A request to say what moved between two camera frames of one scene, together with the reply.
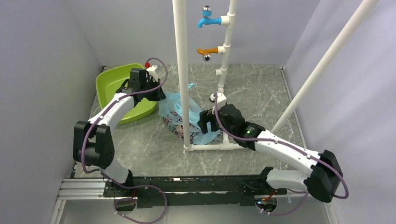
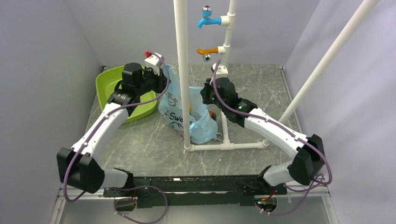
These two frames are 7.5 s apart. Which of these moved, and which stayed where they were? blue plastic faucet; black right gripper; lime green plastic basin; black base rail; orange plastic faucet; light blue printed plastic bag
Moved: black right gripper; light blue printed plastic bag
Stayed: orange plastic faucet; black base rail; blue plastic faucet; lime green plastic basin
